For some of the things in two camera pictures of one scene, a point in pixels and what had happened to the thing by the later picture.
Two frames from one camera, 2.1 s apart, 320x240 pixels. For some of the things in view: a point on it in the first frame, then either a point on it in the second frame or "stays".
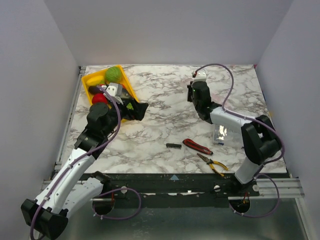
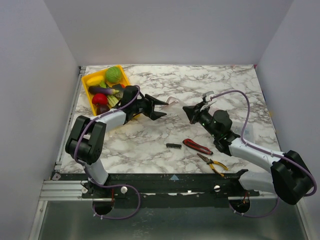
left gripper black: x=141 y=108 → x=151 y=102
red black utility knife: x=193 y=145 stays
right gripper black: x=196 y=85 → x=197 y=115
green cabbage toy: x=113 y=74 stays
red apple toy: x=99 y=98 stays
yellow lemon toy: x=95 y=80 stays
